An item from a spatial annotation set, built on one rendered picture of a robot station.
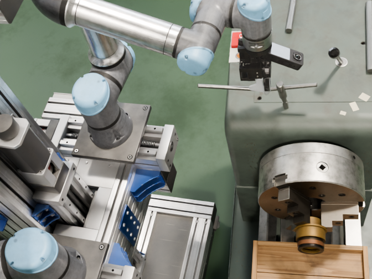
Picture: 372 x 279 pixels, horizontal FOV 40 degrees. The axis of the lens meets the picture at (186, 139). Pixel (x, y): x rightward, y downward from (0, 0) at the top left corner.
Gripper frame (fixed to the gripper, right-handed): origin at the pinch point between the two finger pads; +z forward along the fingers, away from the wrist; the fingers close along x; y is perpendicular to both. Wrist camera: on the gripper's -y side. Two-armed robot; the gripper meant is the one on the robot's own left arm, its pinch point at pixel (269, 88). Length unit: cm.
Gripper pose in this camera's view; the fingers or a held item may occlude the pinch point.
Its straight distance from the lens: 147.8
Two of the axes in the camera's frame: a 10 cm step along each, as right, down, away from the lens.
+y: -9.8, -0.1, 2.1
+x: -1.2, 8.6, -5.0
